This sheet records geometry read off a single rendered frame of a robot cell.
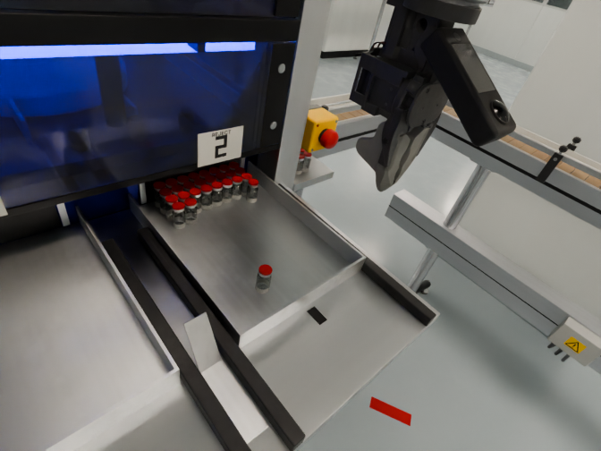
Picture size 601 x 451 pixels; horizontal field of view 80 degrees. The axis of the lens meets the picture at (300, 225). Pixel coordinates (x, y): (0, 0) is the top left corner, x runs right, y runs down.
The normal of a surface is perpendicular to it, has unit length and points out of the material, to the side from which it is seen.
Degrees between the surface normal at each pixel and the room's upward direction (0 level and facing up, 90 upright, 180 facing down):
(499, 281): 90
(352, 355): 0
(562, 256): 90
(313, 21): 90
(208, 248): 0
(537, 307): 90
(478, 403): 0
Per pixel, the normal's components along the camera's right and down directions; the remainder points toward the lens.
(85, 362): 0.18, -0.75
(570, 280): -0.74, 0.33
